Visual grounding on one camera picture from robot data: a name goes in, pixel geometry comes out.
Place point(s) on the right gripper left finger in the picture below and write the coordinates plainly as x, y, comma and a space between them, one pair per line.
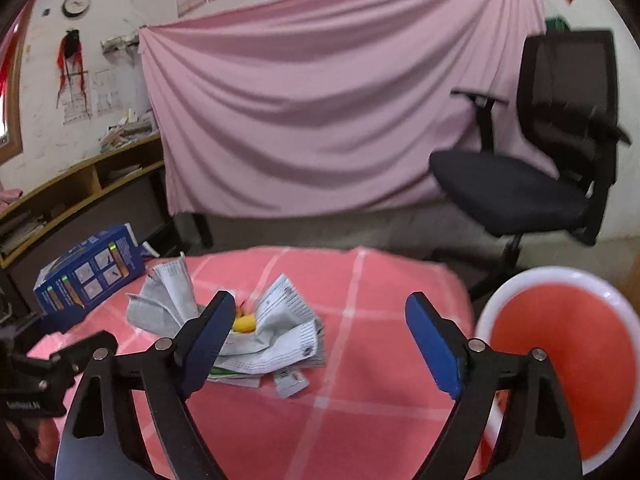
102, 436

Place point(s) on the black office chair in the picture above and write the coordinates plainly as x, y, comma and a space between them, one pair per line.
567, 109

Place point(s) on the red white trash bin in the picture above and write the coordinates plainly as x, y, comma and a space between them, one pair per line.
591, 335

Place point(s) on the wooden shelf unit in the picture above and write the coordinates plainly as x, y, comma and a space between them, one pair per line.
61, 199

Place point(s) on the printed paper sheets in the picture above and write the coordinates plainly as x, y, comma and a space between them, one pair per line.
288, 337

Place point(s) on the round wall clock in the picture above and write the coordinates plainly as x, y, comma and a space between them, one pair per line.
75, 8

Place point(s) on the pink hanging sheet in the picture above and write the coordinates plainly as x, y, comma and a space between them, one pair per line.
300, 108

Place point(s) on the blue cardboard box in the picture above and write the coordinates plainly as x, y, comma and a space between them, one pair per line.
74, 284

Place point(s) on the red tassel wall ornament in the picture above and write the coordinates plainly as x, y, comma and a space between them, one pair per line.
70, 62

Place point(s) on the stack of books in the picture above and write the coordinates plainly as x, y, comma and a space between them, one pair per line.
131, 128

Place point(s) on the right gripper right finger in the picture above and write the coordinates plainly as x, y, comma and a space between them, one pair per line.
537, 438

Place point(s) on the yellow small wrapper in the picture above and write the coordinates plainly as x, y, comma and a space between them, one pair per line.
245, 324

